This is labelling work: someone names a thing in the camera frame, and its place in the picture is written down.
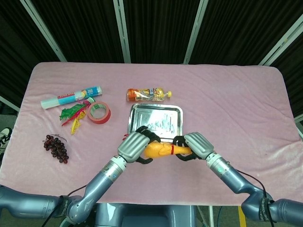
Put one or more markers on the dark plastic grape bunch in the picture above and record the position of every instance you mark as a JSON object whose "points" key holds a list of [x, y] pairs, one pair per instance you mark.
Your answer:
{"points": [[56, 147]]}

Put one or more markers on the yellow rubber chicken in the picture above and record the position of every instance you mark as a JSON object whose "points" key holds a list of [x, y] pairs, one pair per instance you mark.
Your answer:
{"points": [[158, 150]]}

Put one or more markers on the black pleated curtain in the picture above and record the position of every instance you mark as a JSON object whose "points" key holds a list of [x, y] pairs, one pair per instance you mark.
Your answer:
{"points": [[161, 28]]}

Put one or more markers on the pink plush tablecloth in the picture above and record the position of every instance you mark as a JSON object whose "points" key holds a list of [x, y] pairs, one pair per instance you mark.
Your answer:
{"points": [[213, 106]]}

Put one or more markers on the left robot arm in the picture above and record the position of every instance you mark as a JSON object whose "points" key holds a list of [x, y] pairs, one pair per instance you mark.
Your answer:
{"points": [[101, 179]]}

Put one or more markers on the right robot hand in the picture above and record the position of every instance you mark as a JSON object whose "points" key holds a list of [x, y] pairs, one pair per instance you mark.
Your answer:
{"points": [[200, 144]]}

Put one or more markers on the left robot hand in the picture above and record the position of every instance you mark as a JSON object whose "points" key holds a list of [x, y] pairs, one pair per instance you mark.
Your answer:
{"points": [[133, 146]]}

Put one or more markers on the stainless steel rectangular tray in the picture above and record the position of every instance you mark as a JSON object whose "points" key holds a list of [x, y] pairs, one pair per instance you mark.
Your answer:
{"points": [[156, 118]]}

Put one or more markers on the grey-blue robot torso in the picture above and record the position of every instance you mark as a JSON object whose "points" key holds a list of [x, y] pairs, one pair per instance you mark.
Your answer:
{"points": [[142, 215]]}

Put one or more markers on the red tape roll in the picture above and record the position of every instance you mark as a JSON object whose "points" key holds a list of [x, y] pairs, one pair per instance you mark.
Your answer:
{"points": [[104, 118]]}

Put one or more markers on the orange juice plastic bottle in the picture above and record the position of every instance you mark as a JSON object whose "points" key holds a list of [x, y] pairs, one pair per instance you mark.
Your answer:
{"points": [[146, 94]]}

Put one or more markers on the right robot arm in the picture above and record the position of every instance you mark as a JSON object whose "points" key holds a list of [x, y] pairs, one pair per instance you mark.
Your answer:
{"points": [[232, 176]]}

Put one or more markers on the white and green sneaker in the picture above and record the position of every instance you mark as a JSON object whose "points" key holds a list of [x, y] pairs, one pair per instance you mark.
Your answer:
{"points": [[4, 134]]}

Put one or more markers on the colourful feather shuttlecock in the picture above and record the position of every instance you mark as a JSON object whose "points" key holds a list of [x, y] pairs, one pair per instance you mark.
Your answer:
{"points": [[71, 111]]}

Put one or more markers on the white plastic bag roll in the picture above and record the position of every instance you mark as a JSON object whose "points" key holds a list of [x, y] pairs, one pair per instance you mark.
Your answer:
{"points": [[66, 99]]}

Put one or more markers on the white metal frame post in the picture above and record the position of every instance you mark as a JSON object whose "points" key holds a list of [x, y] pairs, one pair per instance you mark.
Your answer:
{"points": [[122, 30], [42, 30], [195, 30], [281, 40]]}

